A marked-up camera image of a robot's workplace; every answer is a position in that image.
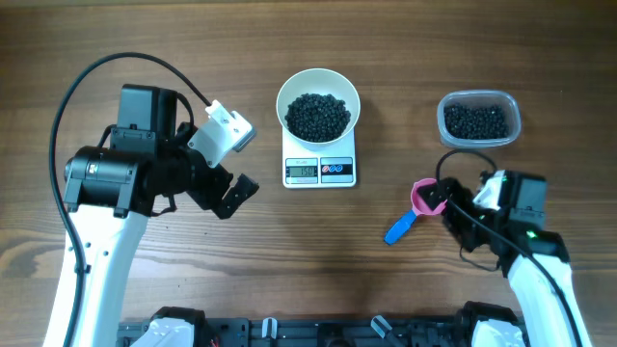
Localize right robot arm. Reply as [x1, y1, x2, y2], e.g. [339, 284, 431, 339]
[413, 170, 592, 346]

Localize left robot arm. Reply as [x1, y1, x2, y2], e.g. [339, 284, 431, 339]
[44, 84, 258, 346]

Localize black beans in bowl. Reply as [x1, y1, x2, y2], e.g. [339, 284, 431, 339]
[284, 93, 351, 143]

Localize white bowl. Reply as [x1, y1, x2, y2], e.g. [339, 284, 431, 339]
[276, 68, 362, 144]

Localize black beans in container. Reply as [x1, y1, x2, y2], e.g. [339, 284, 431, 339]
[443, 104, 509, 140]

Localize right camera black cable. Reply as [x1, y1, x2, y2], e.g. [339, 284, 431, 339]
[435, 147, 584, 347]

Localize white digital kitchen scale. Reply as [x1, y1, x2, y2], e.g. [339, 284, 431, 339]
[282, 130, 358, 189]

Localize camera black cable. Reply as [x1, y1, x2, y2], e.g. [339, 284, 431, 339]
[435, 147, 584, 347]
[47, 51, 213, 347]

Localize pink scoop blue handle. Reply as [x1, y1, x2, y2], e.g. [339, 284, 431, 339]
[384, 179, 446, 246]

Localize left camera black cable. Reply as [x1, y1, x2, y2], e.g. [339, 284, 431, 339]
[47, 51, 213, 347]

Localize clear plastic container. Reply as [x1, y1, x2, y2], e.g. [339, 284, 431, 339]
[437, 90, 522, 149]

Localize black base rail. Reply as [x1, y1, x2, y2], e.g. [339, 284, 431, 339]
[115, 315, 526, 347]

